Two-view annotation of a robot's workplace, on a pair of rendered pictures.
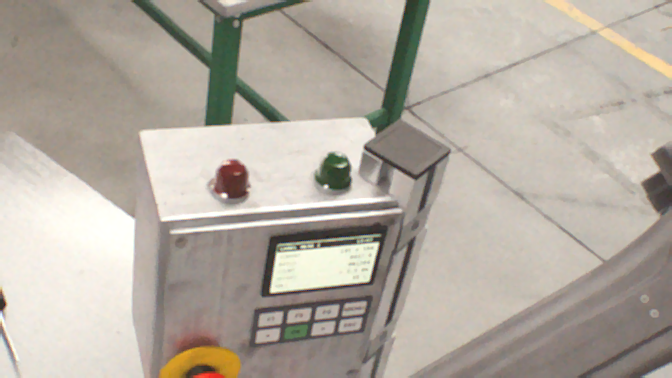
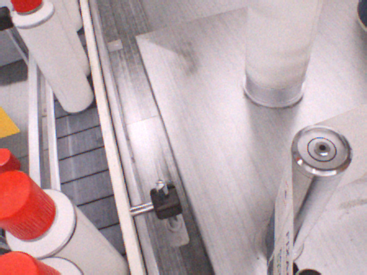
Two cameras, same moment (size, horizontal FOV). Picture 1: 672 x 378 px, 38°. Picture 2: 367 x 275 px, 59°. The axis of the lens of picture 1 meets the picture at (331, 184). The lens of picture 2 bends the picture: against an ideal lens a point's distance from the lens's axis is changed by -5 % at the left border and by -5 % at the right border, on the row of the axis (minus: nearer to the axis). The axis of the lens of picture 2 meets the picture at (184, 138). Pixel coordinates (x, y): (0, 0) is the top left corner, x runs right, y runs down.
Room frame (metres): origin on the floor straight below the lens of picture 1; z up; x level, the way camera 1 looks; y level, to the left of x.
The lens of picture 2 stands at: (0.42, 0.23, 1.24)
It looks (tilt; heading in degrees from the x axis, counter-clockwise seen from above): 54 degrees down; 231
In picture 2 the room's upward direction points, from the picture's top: 11 degrees counter-clockwise
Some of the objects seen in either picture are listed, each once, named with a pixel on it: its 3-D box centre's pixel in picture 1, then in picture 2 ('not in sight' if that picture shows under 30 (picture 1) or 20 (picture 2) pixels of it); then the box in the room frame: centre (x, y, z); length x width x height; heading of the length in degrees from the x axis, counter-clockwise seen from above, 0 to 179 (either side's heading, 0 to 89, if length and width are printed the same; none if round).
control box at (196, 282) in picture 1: (259, 264); not in sight; (0.51, 0.04, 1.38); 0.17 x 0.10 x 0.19; 114
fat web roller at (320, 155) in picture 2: not in sight; (296, 209); (0.29, 0.21, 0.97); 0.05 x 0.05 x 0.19
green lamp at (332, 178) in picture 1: (334, 169); not in sight; (0.50, 0.00, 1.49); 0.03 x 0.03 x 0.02
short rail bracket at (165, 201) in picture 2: not in sight; (167, 205); (0.34, 0.08, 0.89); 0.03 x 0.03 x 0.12; 59
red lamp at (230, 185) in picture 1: (231, 177); not in sight; (0.48, 0.06, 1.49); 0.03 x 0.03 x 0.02
